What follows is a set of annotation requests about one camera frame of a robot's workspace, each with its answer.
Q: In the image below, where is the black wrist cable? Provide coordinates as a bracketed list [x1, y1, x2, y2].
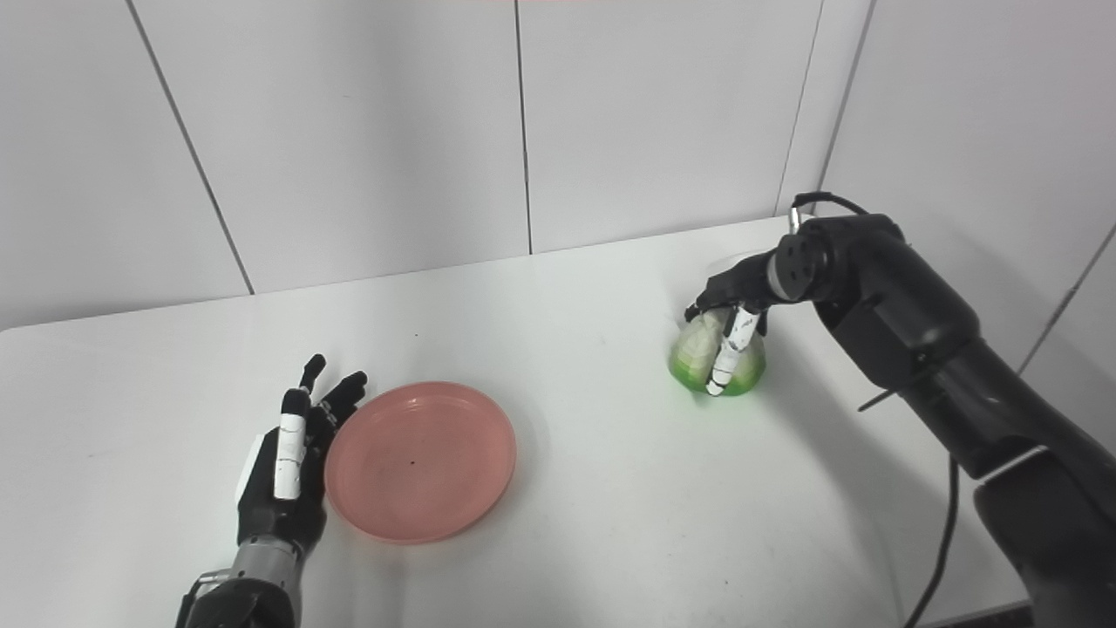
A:
[174, 569, 231, 628]
[789, 191, 962, 628]

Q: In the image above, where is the green white cabbage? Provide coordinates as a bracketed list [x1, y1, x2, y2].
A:
[668, 306, 767, 398]

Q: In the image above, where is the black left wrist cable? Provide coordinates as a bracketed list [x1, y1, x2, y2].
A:
[174, 569, 231, 628]

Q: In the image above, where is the pink plate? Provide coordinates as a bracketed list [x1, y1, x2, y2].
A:
[323, 381, 518, 545]

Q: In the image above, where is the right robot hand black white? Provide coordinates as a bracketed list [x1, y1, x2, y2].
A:
[684, 253, 786, 398]

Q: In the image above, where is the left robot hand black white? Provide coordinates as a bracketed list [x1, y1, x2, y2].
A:
[235, 353, 369, 557]

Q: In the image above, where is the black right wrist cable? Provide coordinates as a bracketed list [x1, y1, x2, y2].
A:
[789, 191, 962, 628]

